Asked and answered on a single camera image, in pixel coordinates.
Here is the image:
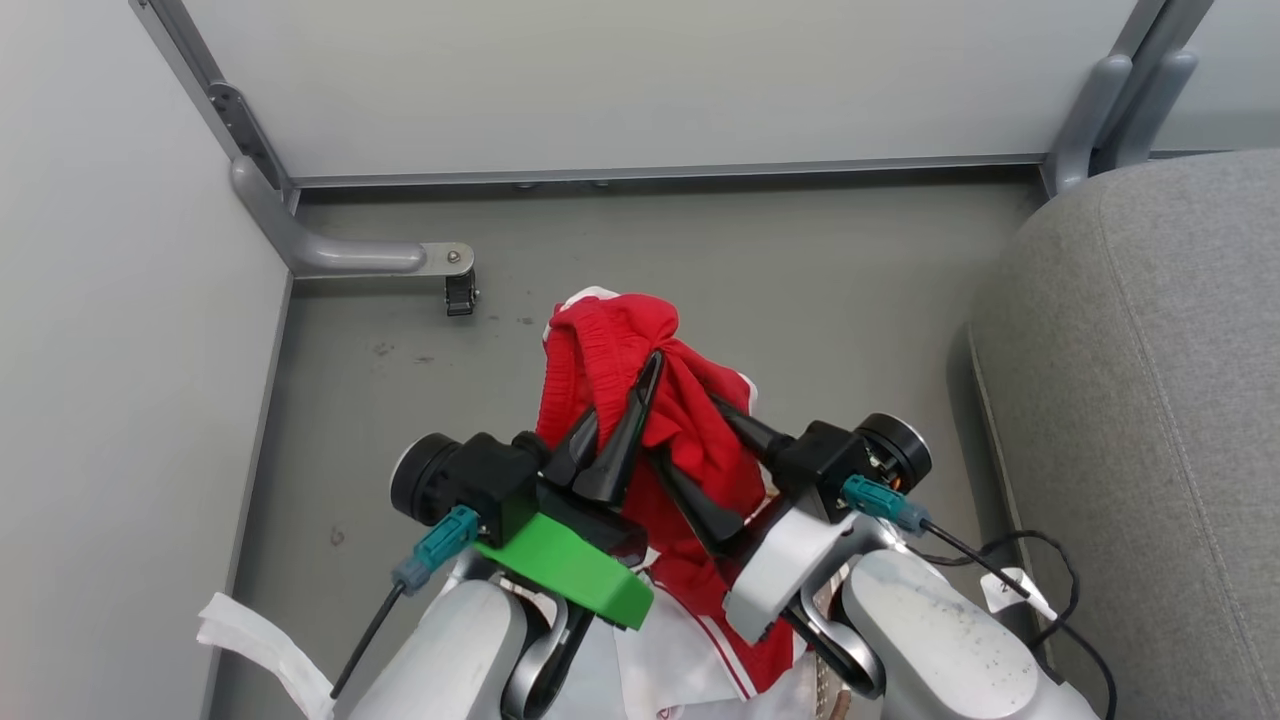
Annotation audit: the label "grey partition bottom rail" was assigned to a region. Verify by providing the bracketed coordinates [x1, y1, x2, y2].
[290, 153, 1049, 191]

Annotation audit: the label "grey metal partition foot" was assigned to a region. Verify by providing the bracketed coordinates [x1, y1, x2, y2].
[130, 0, 477, 282]

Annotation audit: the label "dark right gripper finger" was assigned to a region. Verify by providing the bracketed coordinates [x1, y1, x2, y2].
[708, 395, 798, 468]
[648, 448, 748, 558]

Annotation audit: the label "woven laundry basket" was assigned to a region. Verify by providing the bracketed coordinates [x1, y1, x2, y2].
[812, 655, 853, 720]

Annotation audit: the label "red white garment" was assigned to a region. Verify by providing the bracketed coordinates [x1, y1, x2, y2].
[536, 287, 813, 720]

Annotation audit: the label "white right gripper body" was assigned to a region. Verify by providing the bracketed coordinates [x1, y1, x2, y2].
[723, 503, 873, 647]

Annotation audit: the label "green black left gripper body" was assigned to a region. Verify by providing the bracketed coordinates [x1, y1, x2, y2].
[474, 480, 657, 632]

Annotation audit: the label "black cable teal plug left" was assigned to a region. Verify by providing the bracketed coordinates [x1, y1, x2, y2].
[329, 504, 483, 701]

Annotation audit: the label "grey fabric sofa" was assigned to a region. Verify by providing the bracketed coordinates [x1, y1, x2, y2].
[967, 148, 1280, 720]

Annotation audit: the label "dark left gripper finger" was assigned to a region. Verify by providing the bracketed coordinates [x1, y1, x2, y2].
[546, 406, 601, 491]
[574, 349, 667, 507]

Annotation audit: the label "white cable tag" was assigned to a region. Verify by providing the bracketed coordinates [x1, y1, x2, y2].
[979, 567, 1058, 623]

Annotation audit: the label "grey metal partition posts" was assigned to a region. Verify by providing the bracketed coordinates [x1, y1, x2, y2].
[1040, 0, 1216, 197]

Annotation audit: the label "white cloth strip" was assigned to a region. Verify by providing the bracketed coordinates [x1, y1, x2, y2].
[196, 591, 337, 720]

